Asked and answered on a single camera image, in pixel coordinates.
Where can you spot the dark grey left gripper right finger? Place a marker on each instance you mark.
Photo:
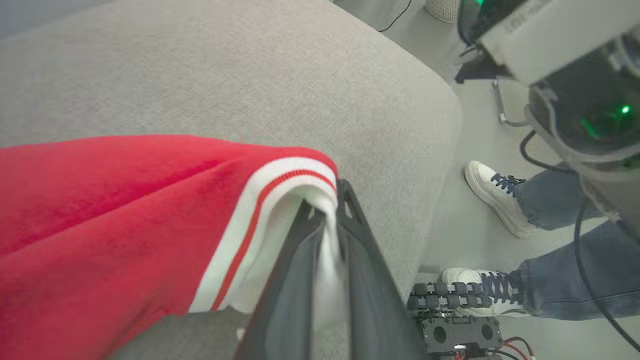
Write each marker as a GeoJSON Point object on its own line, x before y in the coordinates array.
{"type": "Point", "coordinates": [370, 300]}

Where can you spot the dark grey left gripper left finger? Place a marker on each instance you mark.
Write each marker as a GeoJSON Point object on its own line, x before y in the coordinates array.
{"type": "Point", "coordinates": [290, 300]}

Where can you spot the red garment with white trim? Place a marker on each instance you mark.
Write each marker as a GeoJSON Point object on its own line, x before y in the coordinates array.
{"type": "Point", "coordinates": [100, 225]}

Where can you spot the white sneaker with dark laces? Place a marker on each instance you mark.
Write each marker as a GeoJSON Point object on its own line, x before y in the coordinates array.
{"type": "Point", "coordinates": [462, 276]}
{"type": "Point", "coordinates": [487, 187]}

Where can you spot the blue jeans leg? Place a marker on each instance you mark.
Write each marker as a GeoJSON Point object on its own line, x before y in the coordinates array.
{"type": "Point", "coordinates": [550, 200]}
{"type": "Point", "coordinates": [590, 275]}

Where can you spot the grey fabric sofa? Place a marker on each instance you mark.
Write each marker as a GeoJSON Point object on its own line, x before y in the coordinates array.
{"type": "Point", "coordinates": [250, 75]}

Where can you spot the white lattice laundry basket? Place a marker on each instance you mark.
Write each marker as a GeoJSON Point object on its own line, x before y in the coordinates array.
{"type": "Point", "coordinates": [442, 10]}

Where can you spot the white and grey robot torso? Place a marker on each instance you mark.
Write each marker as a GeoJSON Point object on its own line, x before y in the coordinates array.
{"type": "Point", "coordinates": [550, 35]}

